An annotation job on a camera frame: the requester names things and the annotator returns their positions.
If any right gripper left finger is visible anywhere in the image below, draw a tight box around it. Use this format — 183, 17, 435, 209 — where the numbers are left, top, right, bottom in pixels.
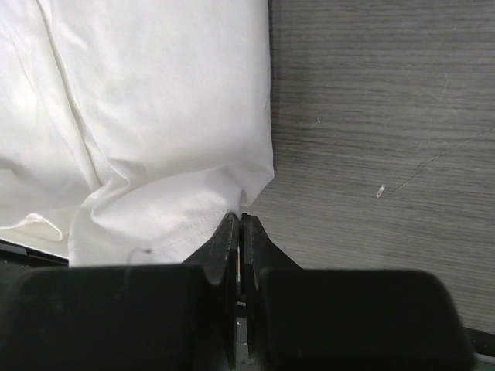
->
1, 214, 239, 370

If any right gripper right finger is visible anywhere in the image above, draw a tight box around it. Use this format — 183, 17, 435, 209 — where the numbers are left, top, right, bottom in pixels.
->
239, 215, 477, 370

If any white floral print t-shirt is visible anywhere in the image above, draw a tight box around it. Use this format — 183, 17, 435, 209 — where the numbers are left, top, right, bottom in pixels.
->
1, 1, 274, 266

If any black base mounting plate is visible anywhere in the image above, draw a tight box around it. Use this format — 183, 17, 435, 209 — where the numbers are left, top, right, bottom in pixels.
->
1, 240, 68, 281

